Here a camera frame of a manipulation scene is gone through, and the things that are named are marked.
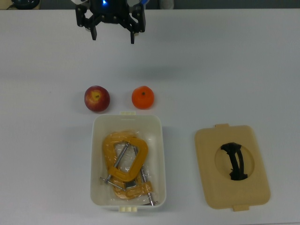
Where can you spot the red apple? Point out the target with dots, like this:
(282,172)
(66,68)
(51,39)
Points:
(97,98)

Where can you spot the orange fruit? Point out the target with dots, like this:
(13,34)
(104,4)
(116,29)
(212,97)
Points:
(143,98)

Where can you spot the black round object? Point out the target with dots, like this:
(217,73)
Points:
(24,3)

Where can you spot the white plastic container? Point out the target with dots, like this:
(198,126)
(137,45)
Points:
(98,140)

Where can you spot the large orange C-clamp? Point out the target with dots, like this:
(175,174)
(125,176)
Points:
(143,152)

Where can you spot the beige container lid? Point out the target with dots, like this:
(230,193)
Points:
(234,194)

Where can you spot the clear plastic bag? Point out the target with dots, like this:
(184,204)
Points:
(122,134)

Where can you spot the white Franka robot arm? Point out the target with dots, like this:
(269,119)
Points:
(103,2)

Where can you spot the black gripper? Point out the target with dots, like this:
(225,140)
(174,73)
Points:
(110,16)

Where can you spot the small orange C-clamp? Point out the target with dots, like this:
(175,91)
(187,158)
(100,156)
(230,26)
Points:
(131,193)

